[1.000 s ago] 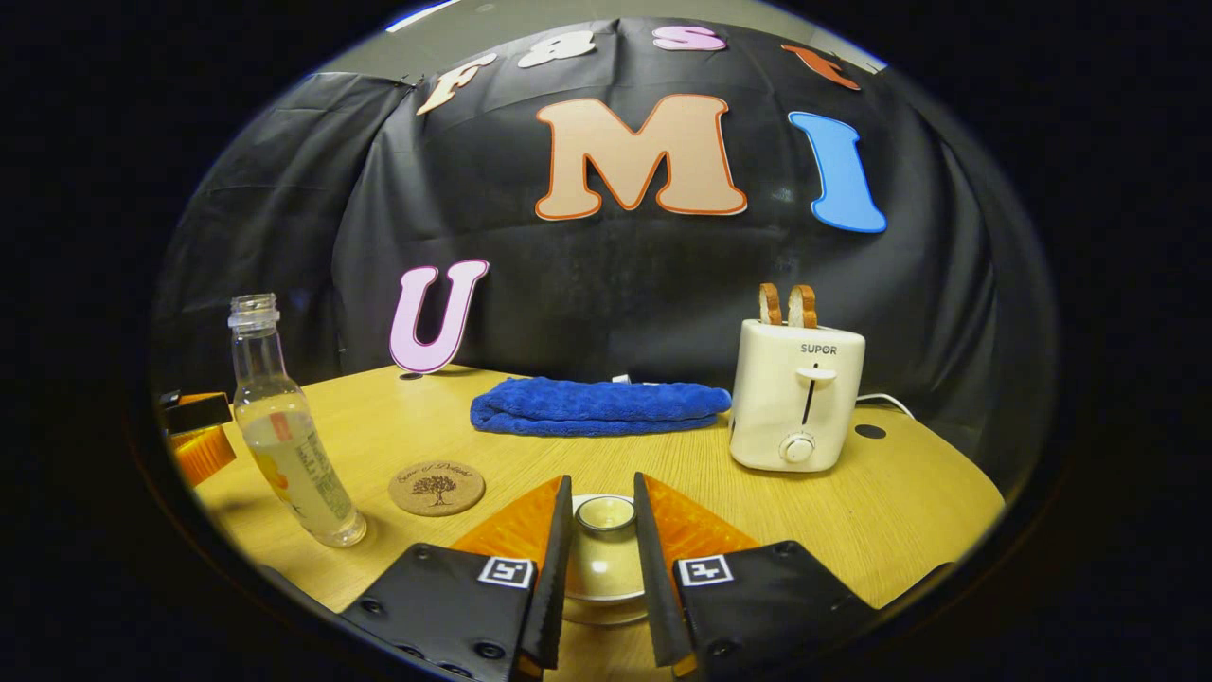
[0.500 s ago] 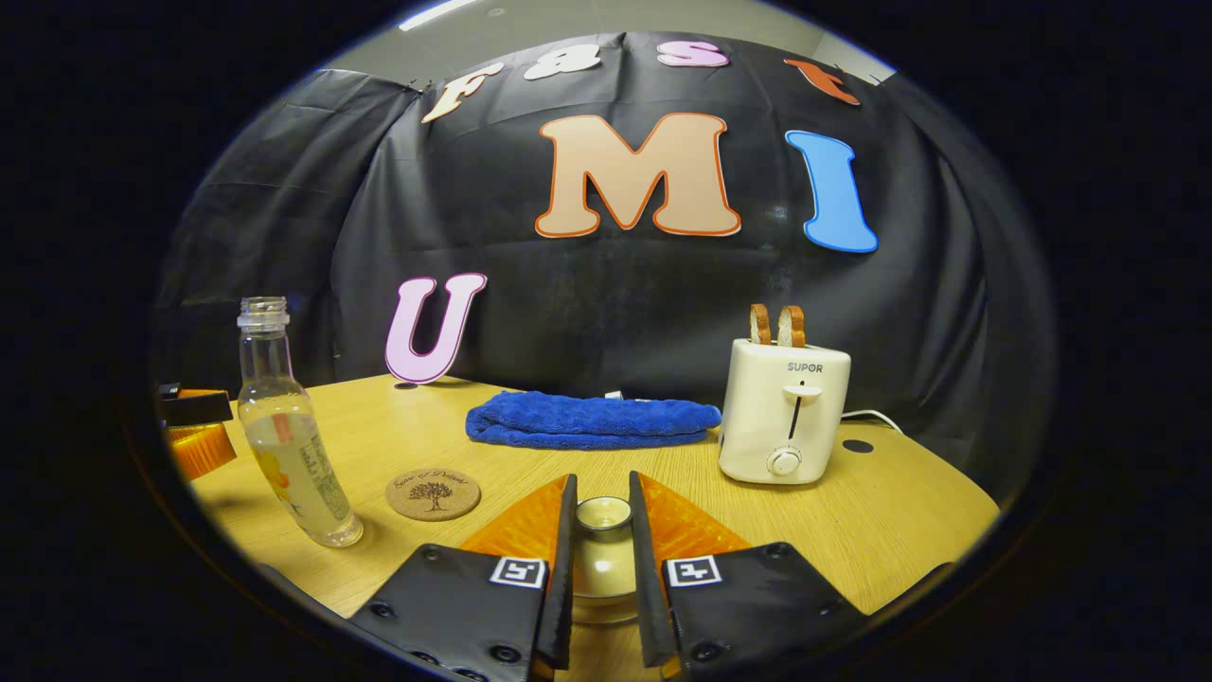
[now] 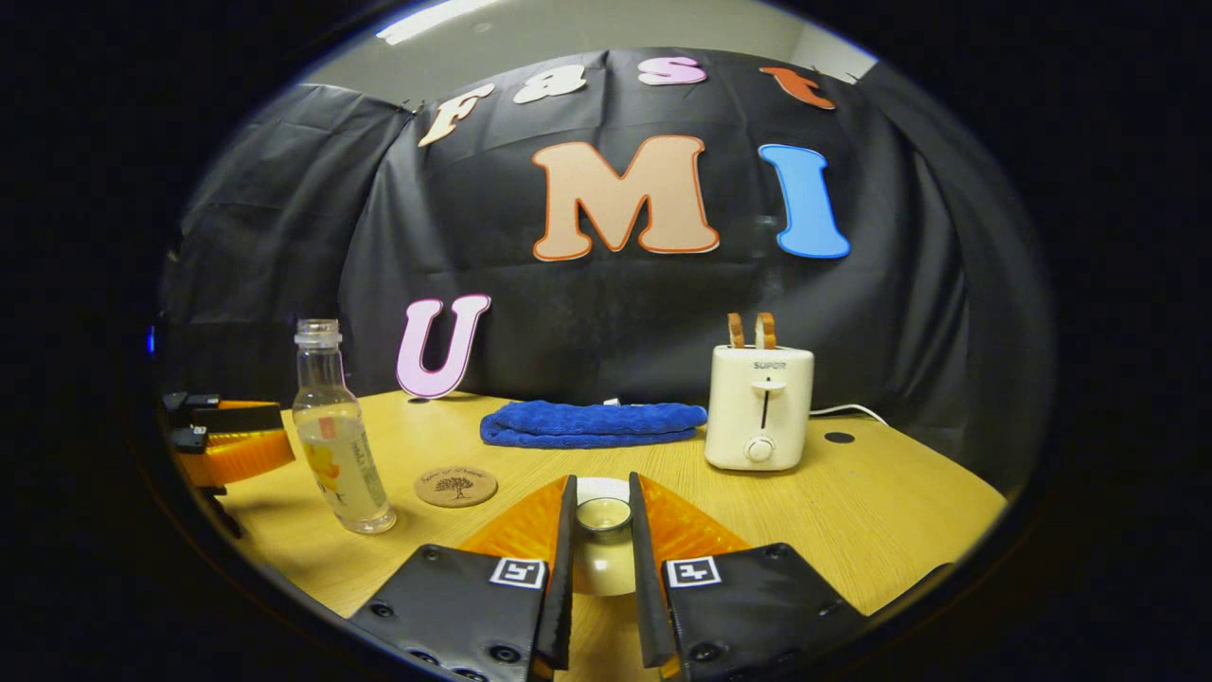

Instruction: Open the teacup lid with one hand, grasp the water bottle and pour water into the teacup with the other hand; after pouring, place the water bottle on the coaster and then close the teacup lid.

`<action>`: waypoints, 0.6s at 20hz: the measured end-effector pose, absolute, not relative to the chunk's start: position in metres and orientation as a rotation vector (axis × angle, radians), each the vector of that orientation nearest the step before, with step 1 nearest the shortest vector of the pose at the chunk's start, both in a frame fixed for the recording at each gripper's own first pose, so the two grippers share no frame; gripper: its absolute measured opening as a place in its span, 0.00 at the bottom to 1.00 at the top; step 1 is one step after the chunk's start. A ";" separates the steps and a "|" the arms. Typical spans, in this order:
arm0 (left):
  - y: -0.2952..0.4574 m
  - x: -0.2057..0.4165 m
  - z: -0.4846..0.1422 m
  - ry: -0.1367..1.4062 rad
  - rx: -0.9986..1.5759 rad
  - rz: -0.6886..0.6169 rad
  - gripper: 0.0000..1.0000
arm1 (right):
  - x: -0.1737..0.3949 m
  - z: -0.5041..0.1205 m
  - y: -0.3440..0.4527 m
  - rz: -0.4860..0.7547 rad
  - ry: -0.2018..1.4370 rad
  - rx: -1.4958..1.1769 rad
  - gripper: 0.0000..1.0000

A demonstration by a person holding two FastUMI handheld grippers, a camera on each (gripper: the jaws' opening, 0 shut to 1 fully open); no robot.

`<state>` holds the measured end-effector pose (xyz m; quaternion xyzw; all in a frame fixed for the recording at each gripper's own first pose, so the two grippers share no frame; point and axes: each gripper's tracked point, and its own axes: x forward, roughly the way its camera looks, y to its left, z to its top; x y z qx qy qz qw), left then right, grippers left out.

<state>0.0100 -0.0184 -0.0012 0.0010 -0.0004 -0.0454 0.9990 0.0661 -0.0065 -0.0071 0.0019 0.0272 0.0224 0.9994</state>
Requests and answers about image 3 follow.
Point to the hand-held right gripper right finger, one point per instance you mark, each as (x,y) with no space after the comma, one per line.
(646,587)

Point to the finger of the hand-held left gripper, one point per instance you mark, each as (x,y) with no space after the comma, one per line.
(241,459)
(237,419)

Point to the toast bread slice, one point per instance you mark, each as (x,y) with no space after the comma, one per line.
(735,332)
(765,332)

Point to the cream toaster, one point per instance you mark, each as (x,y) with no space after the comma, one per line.
(757,407)

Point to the black backdrop cloth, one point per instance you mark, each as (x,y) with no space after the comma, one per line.
(606,313)

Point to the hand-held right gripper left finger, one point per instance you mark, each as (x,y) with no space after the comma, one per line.
(563,587)

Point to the round cork coaster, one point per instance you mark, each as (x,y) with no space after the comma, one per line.
(454,487)

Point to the blue folded towel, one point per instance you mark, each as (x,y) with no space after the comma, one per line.
(587,423)

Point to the black round table grommet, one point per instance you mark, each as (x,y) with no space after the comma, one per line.
(839,438)

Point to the cream teacup lid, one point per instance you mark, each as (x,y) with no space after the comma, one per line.
(603,564)

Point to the clear plastic water bottle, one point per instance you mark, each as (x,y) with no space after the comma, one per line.
(341,464)

